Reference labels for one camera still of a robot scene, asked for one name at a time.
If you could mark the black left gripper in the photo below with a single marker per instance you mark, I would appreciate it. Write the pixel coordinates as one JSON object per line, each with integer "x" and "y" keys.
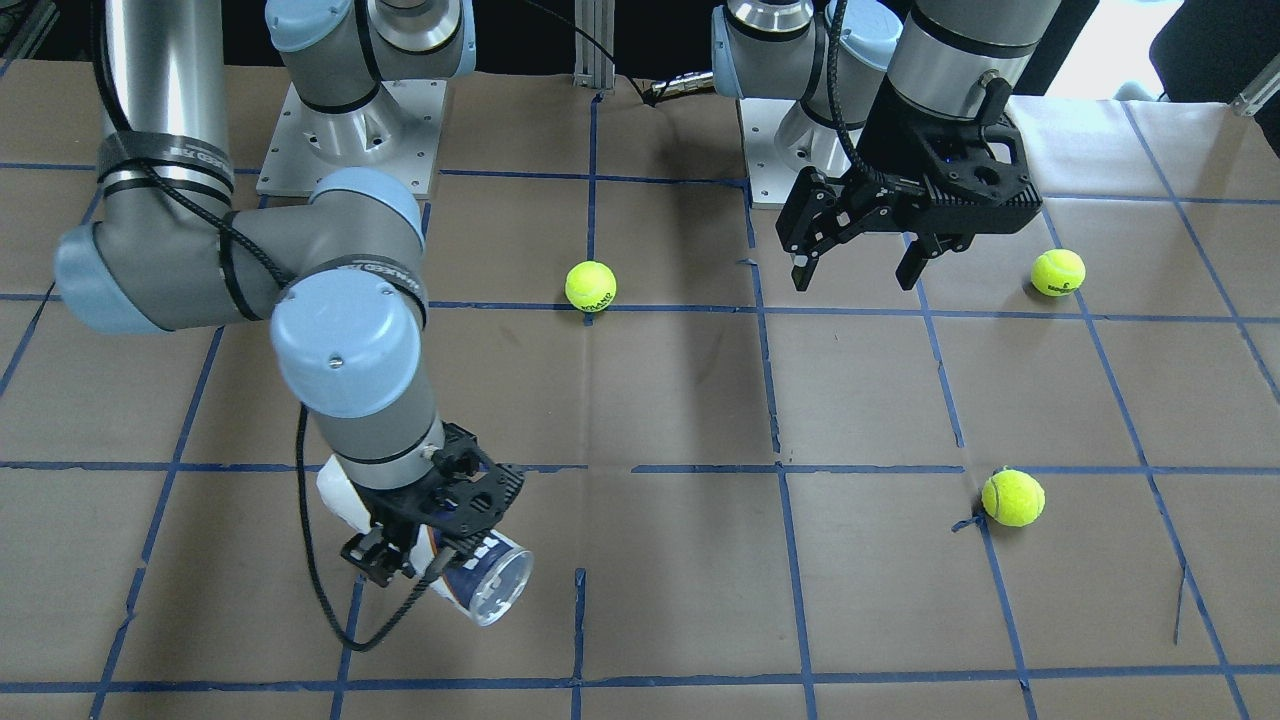
{"x": 886, "y": 158}

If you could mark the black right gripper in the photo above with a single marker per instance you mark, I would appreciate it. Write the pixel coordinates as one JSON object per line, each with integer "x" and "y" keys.
{"x": 372, "y": 553}

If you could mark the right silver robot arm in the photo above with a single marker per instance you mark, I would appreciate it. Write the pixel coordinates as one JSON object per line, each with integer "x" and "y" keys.
{"x": 338, "y": 280}

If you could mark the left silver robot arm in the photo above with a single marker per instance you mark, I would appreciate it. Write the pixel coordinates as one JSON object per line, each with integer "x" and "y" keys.
{"x": 918, "y": 105}

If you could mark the tennis ball near base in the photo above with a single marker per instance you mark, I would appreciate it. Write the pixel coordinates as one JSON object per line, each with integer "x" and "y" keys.
{"x": 1058, "y": 272}

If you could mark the centre tennis ball between bases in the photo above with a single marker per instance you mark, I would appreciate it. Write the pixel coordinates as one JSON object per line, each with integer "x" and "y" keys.
{"x": 590, "y": 286}

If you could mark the tennis ball on tape cross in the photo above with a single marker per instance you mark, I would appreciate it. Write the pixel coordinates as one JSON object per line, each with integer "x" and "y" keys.
{"x": 1013, "y": 498}

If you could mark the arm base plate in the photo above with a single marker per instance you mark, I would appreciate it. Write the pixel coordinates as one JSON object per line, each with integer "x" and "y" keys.
{"x": 779, "y": 139}
{"x": 397, "y": 133}

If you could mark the aluminium frame post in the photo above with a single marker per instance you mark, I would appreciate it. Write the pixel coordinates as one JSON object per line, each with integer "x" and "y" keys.
{"x": 594, "y": 45}

